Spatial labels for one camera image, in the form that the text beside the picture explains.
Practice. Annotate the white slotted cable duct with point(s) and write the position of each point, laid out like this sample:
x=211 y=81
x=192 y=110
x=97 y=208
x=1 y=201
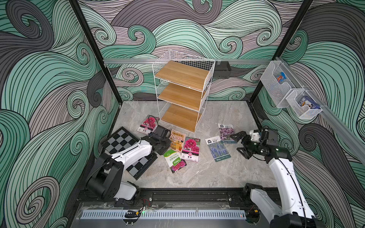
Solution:
x=166 y=214

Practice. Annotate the black box on rail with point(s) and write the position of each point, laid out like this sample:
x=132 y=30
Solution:
x=222 y=70

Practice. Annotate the black corner frame post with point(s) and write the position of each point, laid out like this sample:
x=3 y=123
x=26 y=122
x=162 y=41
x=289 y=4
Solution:
x=87 y=31
x=293 y=27

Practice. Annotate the clear wall bin upper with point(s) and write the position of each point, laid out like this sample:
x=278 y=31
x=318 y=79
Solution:
x=279 y=92

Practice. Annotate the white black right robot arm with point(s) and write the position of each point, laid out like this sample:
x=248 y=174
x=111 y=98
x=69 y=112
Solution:
x=294 y=211

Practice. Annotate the black corner frame post left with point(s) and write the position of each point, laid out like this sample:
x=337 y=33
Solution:
x=87 y=31

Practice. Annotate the blue packet in bin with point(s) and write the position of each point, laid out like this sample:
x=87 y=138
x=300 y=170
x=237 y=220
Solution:
x=306 y=100

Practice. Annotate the pink flower seed bag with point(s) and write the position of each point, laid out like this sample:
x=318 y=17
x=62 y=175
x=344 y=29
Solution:
x=191 y=149
x=148 y=125

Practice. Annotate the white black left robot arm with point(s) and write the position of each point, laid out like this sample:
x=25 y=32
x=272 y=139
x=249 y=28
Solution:
x=105 y=178

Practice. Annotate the green white seed bag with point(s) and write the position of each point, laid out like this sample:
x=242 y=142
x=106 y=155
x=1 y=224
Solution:
x=174 y=160

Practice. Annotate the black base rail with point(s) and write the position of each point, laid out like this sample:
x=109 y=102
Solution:
x=158 y=197

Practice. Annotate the clear wall bin lower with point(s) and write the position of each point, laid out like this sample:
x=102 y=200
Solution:
x=304 y=106

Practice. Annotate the lavender blue seed bag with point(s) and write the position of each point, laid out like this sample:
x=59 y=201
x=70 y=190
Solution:
x=217 y=148

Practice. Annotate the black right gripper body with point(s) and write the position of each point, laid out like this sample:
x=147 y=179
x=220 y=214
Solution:
x=254 y=147

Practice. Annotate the purple flower seed bag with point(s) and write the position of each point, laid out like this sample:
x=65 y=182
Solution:
x=226 y=130

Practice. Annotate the illustrated shop seed bag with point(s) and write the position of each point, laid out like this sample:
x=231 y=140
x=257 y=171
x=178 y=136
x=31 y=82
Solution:
x=177 y=140

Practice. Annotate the clear wall bin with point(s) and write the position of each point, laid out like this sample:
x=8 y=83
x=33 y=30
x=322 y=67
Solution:
x=279 y=92
x=304 y=106

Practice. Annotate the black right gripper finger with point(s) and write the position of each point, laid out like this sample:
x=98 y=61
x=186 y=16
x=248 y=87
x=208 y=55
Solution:
x=238 y=136
x=244 y=152

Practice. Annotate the blue red item in bin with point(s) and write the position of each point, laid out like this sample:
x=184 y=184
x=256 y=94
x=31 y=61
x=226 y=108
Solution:
x=281 y=78

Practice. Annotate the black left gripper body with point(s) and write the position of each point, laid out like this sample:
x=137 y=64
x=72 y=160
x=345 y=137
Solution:
x=164 y=145

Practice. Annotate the white wire shelf rack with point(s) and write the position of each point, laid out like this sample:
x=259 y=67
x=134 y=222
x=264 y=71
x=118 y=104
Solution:
x=182 y=84

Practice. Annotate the black corner frame post right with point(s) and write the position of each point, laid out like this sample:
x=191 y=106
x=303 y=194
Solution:
x=293 y=27

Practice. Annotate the black white checker board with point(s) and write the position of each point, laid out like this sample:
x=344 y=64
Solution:
x=132 y=152

